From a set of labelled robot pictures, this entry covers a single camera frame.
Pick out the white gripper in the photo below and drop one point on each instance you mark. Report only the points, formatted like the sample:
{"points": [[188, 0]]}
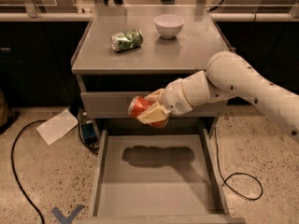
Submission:
{"points": [[175, 97]]}

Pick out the red coke can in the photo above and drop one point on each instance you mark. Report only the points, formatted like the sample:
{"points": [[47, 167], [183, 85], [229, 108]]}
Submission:
{"points": [[139, 105]]}

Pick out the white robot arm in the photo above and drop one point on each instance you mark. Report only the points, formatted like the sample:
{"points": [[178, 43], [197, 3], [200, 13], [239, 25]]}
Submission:
{"points": [[227, 75]]}

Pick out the grey drawer cabinet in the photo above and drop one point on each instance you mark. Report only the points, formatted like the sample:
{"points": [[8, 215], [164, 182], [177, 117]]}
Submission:
{"points": [[150, 67]]}

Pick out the closed top drawer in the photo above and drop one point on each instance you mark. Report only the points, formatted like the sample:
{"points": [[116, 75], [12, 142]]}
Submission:
{"points": [[114, 105]]}

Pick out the green soda can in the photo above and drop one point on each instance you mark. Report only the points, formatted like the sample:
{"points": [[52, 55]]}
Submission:
{"points": [[126, 40]]}

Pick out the open middle drawer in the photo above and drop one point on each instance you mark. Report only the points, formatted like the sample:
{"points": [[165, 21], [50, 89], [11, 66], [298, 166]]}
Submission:
{"points": [[157, 179]]}

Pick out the blue power box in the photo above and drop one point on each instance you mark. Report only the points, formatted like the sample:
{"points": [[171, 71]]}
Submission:
{"points": [[88, 133]]}

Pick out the white ceramic bowl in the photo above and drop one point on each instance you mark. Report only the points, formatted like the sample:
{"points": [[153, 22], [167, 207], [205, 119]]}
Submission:
{"points": [[168, 25]]}

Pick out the white paper sheet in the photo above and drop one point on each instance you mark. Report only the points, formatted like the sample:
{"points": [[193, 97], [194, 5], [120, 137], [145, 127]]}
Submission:
{"points": [[56, 127]]}

